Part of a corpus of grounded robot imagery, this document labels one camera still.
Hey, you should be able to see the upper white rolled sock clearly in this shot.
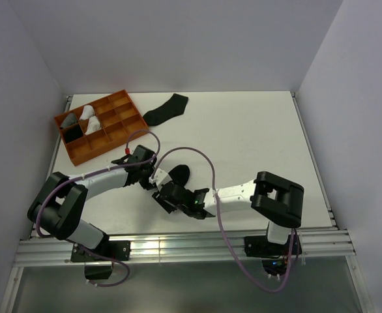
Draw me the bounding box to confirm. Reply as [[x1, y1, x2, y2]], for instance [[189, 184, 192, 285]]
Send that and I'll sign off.
[[79, 104, 95, 121]]

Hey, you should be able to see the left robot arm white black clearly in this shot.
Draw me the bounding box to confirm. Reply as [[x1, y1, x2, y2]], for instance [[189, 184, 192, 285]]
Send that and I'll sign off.
[[27, 145, 156, 260]]

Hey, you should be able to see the white rolled sock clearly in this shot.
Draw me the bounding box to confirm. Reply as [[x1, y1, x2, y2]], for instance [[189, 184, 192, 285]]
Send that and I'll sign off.
[[85, 116, 102, 135], [79, 104, 95, 121]]

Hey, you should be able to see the black sock with white stripes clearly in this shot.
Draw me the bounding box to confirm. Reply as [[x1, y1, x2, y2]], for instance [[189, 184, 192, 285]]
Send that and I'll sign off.
[[62, 124, 83, 143]]

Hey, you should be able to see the lower white rolled sock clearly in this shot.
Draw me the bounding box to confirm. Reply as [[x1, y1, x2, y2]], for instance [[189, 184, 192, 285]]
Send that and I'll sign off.
[[85, 116, 102, 135]]

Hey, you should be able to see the grey rolled sock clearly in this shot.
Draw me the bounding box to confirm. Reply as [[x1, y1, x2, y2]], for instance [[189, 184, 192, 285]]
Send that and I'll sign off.
[[59, 113, 78, 129]]

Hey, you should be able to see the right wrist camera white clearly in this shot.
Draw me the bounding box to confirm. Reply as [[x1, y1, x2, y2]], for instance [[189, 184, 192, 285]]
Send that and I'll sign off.
[[149, 168, 171, 190]]

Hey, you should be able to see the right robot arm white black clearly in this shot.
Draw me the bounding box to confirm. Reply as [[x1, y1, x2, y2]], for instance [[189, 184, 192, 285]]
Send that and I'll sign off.
[[149, 170, 304, 254]]

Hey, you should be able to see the orange compartment tray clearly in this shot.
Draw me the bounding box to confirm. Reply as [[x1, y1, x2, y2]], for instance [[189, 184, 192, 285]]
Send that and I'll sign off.
[[54, 89, 149, 166]]

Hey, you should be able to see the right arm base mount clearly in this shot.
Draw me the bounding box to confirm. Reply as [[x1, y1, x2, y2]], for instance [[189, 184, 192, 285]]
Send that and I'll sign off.
[[244, 235, 291, 260]]

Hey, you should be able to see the aluminium frame rail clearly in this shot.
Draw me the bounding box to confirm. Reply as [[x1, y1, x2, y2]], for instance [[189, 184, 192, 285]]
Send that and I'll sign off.
[[1, 94, 374, 313]]

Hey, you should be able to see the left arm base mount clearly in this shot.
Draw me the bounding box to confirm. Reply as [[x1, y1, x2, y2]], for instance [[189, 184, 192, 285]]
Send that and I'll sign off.
[[70, 241, 130, 285]]

